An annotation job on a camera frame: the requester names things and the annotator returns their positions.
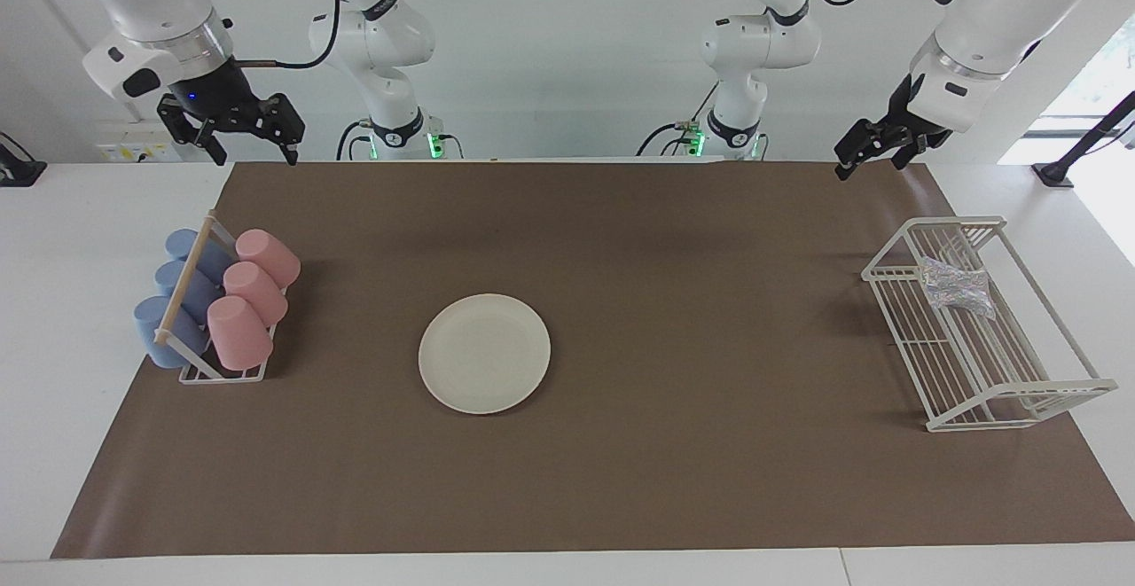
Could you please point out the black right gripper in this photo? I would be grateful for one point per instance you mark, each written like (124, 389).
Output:
(213, 89)

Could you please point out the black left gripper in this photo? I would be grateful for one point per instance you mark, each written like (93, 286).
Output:
(906, 116)

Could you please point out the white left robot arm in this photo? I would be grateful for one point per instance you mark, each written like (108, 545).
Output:
(1002, 19)

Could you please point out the cream round plate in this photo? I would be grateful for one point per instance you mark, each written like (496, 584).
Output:
(484, 354)

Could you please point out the pink plastic cup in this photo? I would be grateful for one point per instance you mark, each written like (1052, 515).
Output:
(255, 292)
(238, 333)
(266, 255)

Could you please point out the blue plastic cup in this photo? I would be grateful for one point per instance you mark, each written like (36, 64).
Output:
(149, 320)
(168, 276)
(181, 242)

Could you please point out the black table clamp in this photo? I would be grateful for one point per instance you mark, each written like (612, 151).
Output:
(18, 169)

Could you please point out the brown table mat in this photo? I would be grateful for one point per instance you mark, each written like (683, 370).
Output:
(665, 347)

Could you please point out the white wall power outlet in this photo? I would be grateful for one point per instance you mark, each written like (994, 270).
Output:
(133, 144)

